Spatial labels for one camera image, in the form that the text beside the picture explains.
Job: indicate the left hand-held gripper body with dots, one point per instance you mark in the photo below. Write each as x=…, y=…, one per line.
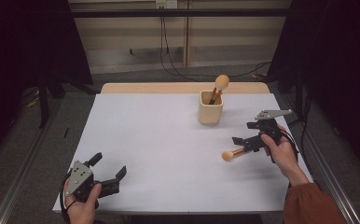
x=78, y=179

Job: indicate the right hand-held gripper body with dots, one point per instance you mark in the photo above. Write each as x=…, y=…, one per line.
x=271, y=114

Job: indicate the small makeup brush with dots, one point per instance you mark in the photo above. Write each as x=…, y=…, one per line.
x=228, y=156

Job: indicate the beige square cup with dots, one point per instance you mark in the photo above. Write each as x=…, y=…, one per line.
x=210, y=115

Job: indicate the large makeup brush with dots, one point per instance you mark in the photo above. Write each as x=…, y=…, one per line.
x=222, y=82

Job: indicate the person's left hand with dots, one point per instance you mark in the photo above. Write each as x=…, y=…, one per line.
x=81, y=213

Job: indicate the person's right hand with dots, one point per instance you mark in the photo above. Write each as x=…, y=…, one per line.
x=283, y=155

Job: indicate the black metal stand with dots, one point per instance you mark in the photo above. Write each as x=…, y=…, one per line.
x=299, y=93
x=44, y=105

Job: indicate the small black pen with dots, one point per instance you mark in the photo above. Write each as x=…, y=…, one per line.
x=66, y=132

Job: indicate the white table mat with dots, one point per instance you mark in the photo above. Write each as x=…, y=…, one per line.
x=153, y=124

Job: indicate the dark curtain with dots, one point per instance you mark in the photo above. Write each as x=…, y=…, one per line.
x=22, y=46
x=339, y=62

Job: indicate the black horizontal metal bar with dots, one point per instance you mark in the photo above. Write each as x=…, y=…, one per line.
x=175, y=12

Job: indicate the aluminium floor rail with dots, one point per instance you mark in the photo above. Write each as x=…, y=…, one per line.
x=19, y=180
x=339, y=199

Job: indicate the white wall socket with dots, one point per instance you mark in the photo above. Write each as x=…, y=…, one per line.
x=166, y=3

